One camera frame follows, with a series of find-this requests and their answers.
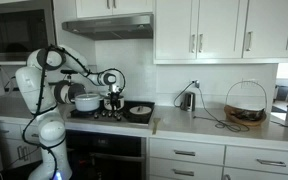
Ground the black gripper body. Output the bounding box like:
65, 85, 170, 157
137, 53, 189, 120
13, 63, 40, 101
109, 83, 122, 97

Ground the white saucepan with metal handle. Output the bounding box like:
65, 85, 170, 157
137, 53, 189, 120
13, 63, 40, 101
103, 94, 125, 113

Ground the black gas cooktop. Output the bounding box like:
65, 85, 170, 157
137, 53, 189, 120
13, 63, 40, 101
66, 99, 156, 126

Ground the wooden spatula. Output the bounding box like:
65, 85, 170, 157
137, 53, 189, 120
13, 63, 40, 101
151, 117, 162, 136

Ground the black built-in oven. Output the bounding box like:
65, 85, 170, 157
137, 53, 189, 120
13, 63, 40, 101
64, 129, 147, 180

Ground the stainless steel range hood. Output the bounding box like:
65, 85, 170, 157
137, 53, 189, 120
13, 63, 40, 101
61, 13, 155, 41

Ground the stainless steel electric kettle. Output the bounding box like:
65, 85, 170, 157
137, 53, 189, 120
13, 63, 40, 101
183, 91, 197, 113

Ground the white cabinet above hood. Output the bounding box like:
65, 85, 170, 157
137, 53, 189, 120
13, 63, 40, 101
75, 0, 154, 19

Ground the white base cabinet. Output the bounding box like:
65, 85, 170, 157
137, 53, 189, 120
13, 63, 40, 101
0, 119, 42, 171

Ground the built-in microwave oven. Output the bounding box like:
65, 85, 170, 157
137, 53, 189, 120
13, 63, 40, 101
0, 2, 57, 63

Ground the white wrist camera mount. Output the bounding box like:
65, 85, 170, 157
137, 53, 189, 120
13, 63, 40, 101
110, 84, 121, 94

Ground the black stereo camera on stand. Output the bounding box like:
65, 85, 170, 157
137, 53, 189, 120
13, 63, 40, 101
59, 68, 79, 84

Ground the black kettle power cord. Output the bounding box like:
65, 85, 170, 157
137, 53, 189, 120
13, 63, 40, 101
173, 81, 195, 108

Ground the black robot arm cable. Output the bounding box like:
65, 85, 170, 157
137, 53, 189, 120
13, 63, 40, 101
21, 44, 127, 180

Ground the white drawer with metal handle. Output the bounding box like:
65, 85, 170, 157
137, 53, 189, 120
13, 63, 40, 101
149, 157, 224, 180
148, 137, 226, 166
224, 145, 288, 178

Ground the long black loose cable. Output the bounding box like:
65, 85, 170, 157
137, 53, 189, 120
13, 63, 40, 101
193, 85, 251, 133

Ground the white three-door wall cabinet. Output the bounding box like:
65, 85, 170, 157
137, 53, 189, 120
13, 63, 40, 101
153, 0, 288, 65

